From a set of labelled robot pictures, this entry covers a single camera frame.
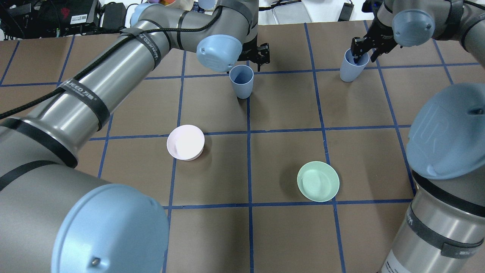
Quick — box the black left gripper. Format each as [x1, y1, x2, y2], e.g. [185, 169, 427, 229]
[236, 34, 270, 72]

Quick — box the black power adapter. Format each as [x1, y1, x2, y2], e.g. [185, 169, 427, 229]
[338, 2, 354, 21]

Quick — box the blue cup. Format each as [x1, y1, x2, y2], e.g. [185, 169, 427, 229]
[229, 64, 255, 100]
[339, 49, 370, 82]

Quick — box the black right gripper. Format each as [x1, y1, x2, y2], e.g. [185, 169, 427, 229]
[350, 17, 398, 64]

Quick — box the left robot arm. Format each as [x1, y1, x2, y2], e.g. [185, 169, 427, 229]
[0, 0, 259, 273]

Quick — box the pink bowl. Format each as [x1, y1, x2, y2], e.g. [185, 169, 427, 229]
[166, 124, 205, 161]

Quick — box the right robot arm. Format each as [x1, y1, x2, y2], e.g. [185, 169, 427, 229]
[345, 0, 485, 273]

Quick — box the grey tablet tray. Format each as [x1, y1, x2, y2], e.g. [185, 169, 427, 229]
[272, 0, 313, 25]

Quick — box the black electronics box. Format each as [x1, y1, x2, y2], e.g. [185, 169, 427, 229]
[0, 0, 102, 39]

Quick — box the mint green bowl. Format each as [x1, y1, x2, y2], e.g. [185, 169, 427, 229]
[297, 161, 340, 202]

